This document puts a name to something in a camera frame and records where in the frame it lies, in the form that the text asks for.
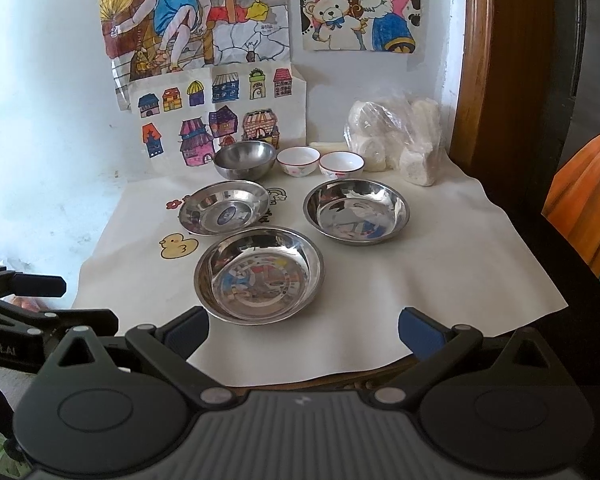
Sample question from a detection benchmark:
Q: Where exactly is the steel plate with sticker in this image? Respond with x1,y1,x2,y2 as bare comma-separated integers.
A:
178,180,270,236

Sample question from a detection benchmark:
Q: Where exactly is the steel mixing bowl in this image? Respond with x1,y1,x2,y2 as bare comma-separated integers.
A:
213,141,276,181

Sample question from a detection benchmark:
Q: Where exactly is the red-rimmed white bowl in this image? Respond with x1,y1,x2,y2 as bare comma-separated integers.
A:
318,151,365,179
276,146,321,178

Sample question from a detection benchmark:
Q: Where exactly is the person's left hand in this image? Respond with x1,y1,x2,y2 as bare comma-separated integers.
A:
9,296,45,312

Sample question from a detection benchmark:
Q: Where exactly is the orange painted picture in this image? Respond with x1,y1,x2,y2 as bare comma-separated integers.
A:
543,134,600,280

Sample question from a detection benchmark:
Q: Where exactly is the plastic bag of white rolls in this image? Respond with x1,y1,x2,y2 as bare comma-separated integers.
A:
343,96,442,186

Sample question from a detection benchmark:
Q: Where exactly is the houses drawing paper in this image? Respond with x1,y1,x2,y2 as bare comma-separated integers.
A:
129,62,306,176

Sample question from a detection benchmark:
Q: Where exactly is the boy with fan drawing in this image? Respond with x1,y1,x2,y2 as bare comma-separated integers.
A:
98,0,290,110

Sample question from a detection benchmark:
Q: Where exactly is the girl with bear drawing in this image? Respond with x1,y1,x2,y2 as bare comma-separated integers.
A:
300,0,422,53

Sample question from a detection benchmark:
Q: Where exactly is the brown wooden door frame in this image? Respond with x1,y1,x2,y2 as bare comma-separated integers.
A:
450,0,586,186

